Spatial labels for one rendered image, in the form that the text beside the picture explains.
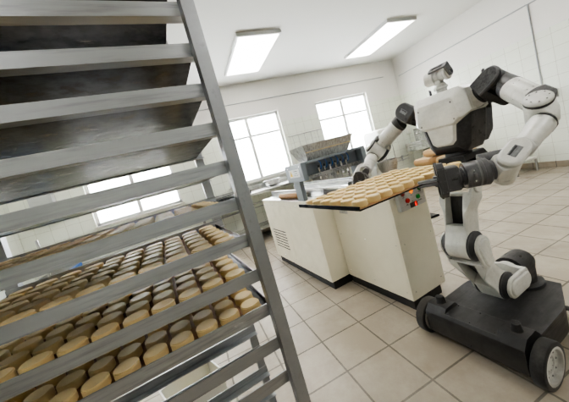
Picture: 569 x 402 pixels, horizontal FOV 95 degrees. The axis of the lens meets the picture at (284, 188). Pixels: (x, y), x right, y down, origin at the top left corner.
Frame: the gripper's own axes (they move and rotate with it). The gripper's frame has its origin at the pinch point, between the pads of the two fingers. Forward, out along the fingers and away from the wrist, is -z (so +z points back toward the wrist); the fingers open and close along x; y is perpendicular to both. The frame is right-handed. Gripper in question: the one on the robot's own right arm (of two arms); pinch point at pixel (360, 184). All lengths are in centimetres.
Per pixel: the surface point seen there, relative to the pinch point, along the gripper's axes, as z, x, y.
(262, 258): -83, 0, -18
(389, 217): 45, -32, 9
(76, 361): -108, -5, -47
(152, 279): -97, 4, -36
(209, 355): -64, -42, -62
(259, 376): -53, -60, -51
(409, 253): 47, -59, 16
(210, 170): -85, 23, -24
